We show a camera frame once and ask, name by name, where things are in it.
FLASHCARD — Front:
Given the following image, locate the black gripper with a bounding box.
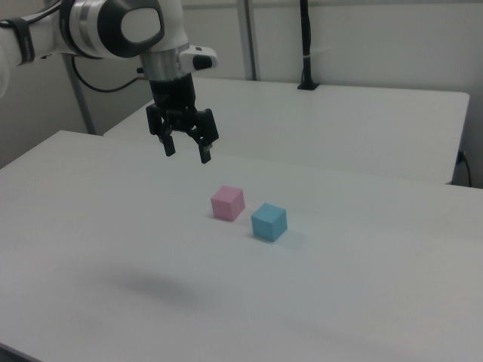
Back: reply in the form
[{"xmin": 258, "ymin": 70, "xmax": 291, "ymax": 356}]
[{"xmin": 146, "ymin": 74, "xmax": 220, "ymax": 164}]

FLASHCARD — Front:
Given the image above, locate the blue cube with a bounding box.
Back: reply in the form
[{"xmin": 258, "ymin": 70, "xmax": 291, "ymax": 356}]
[{"xmin": 251, "ymin": 202, "xmax": 288, "ymax": 243}]

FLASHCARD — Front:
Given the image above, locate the pink cube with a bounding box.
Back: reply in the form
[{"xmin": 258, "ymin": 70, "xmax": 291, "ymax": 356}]
[{"xmin": 210, "ymin": 184, "xmax": 246, "ymax": 222}]

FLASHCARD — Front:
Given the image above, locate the white empty table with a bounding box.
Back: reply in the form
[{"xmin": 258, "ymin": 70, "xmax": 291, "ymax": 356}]
[{"xmin": 103, "ymin": 77, "xmax": 471, "ymax": 186}]

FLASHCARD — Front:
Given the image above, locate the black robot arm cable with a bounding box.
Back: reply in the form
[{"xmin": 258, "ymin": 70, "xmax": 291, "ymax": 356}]
[{"xmin": 72, "ymin": 55, "xmax": 146, "ymax": 94}]

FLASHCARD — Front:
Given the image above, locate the grey partition post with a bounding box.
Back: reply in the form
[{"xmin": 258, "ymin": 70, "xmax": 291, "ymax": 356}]
[
  {"xmin": 236, "ymin": 0, "xmax": 262, "ymax": 81},
  {"xmin": 61, "ymin": 54, "xmax": 96, "ymax": 135}
]

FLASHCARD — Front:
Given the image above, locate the black camera pole stand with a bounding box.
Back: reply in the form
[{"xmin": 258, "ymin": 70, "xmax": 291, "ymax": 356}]
[{"xmin": 297, "ymin": 0, "xmax": 321, "ymax": 91}]

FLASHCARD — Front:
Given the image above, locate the black power cable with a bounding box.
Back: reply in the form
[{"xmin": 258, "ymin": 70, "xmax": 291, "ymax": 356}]
[{"xmin": 456, "ymin": 149, "xmax": 473, "ymax": 188}]

